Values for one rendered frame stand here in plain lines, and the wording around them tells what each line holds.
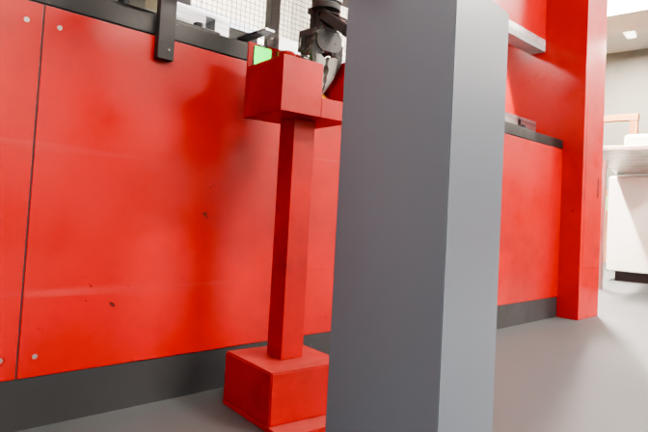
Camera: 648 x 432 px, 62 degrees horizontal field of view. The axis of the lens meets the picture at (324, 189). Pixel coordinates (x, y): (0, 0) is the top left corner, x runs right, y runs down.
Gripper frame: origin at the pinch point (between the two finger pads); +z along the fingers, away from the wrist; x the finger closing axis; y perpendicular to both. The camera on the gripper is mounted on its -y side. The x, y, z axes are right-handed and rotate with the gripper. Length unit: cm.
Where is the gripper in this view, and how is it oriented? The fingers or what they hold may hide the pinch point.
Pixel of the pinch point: (322, 88)
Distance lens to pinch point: 130.2
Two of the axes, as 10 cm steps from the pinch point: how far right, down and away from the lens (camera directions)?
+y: -6.0, -0.8, 8.0
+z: -1.1, 9.9, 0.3
